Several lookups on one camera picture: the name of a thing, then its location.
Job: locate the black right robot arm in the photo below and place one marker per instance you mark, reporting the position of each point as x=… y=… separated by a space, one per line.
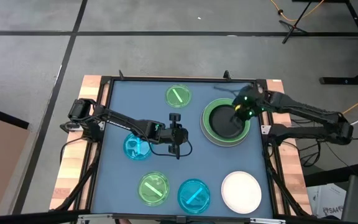
x=306 y=110

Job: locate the black desk frame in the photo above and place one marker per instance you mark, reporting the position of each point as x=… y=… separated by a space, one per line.
x=346 y=81

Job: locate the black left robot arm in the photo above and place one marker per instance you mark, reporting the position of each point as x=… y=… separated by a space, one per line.
x=120 y=119

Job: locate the black plastic plate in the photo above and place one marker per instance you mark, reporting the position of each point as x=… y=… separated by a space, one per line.
x=222 y=124

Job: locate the white plastic plate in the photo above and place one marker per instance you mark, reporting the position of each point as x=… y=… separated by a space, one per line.
x=241 y=193

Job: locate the clear blue plastic plate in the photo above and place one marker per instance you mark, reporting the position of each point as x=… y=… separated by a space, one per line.
x=200 y=203
x=135 y=154

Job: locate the large grey plastic plate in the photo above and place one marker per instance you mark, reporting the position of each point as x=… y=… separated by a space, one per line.
x=225 y=145

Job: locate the blue-grey table mat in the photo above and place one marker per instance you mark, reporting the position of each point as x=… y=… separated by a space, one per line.
x=120 y=186

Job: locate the large opaque green plate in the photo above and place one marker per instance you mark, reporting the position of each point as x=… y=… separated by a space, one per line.
x=206 y=123

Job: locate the silver aluminium bar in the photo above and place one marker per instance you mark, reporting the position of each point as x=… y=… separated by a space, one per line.
x=104 y=216

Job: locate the black tripod stand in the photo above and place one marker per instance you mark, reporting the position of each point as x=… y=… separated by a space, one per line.
x=293 y=27

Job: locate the clear green plastic plate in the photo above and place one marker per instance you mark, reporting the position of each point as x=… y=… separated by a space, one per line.
x=148 y=196

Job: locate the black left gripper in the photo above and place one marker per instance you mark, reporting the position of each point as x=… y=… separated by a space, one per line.
x=179 y=135

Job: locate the small clear green plate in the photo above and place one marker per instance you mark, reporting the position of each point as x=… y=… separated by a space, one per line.
x=185 y=99

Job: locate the black desk foot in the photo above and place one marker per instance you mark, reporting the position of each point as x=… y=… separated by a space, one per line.
x=331 y=177

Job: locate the white cardboard box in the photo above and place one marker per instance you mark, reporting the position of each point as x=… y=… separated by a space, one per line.
x=328 y=199

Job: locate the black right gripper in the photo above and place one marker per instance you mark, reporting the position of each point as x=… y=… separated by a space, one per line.
x=247 y=99

